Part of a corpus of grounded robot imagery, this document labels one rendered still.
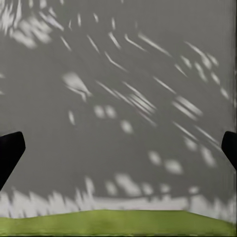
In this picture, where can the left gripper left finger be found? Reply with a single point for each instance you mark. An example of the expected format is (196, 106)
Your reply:
(12, 147)

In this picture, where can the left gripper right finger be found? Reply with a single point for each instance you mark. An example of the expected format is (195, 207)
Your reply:
(229, 147)

